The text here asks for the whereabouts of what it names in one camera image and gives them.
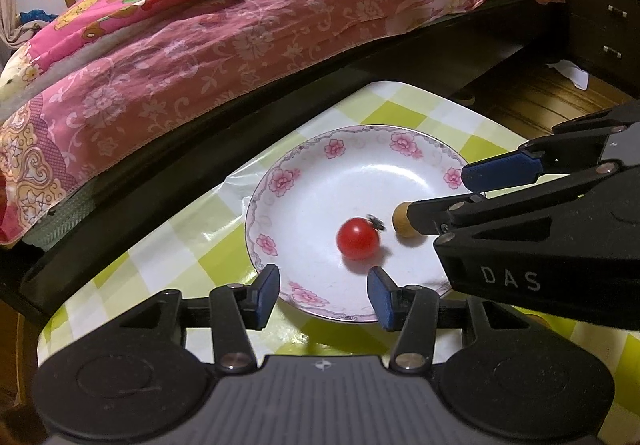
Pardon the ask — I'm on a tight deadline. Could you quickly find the small tan longan fruit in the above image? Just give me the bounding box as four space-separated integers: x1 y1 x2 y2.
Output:
392 202 422 239

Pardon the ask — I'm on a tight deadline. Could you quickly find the red cherry tomato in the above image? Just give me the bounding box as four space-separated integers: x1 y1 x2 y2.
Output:
336 215 386 261

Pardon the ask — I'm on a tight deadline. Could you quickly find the white paper on floor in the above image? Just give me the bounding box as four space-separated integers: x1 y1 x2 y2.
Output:
548 59 589 92

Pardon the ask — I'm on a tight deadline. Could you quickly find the white floral ceramic plate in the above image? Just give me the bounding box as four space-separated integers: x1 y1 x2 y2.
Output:
244 125 466 324

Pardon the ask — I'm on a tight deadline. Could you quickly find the dark wooden drawer cabinet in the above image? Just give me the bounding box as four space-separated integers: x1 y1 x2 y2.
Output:
565 0 639 98

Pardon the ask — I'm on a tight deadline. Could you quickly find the pink floral bed sheet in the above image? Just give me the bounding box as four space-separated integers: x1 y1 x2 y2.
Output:
1 0 561 246

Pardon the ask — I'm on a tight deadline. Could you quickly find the dark bed frame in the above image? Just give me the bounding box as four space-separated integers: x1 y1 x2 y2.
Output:
1 0 561 325

